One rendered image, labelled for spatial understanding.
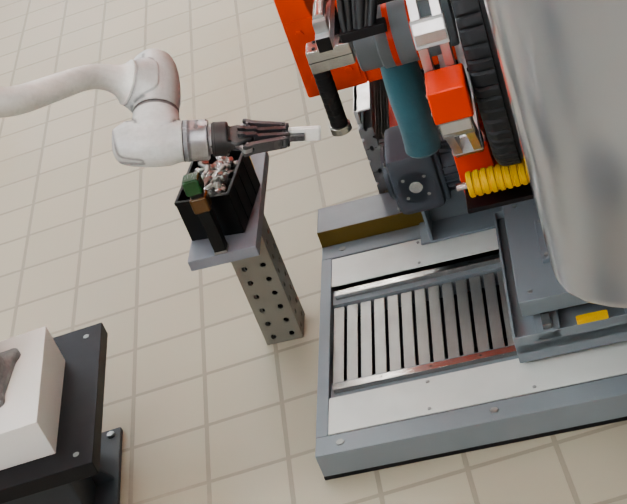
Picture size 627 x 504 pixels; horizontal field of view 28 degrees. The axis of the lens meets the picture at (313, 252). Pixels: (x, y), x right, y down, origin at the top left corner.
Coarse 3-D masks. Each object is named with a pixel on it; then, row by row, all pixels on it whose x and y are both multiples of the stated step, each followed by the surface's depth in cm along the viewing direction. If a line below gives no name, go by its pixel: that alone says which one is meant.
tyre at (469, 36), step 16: (464, 0) 228; (480, 0) 228; (464, 16) 229; (480, 16) 228; (464, 32) 229; (480, 32) 229; (464, 48) 231; (480, 48) 230; (480, 64) 231; (496, 64) 232; (480, 80) 233; (496, 80) 233; (480, 96) 235; (496, 96) 235; (480, 112) 239; (496, 112) 237; (496, 128) 240; (512, 128) 242; (496, 144) 245; (512, 144) 246; (496, 160) 255; (512, 160) 254
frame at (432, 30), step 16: (416, 0) 237; (432, 0) 234; (416, 16) 235; (432, 16) 234; (416, 32) 234; (432, 32) 234; (448, 32) 235; (416, 48) 236; (448, 48) 235; (432, 64) 239; (448, 64) 237; (464, 64) 283; (448, 128) 246; (464, 128) 246; (464, 144) 265; (480, 144) 261
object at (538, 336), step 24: (504, 240) 313; (504, 264) 305; (552, 312) 283; (576, 312) 284; (600, 312) 276; (624, 312) 279; (528, 336) 279; (552, 336) 279; (576, 336) 279; (600, 336) 279; (624, 336) 279; (528, 360) 284
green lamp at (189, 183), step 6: (186, 174) 282; (192, 174) 281; (198, 174) 281; (186, 180) 280; (192, 180) 279; (198, 180) 280; (186, 186) 280; (192, 186) 280; (198, 186) 280; (186, 192) 281; (192, 192) 281; (198, 192) 281
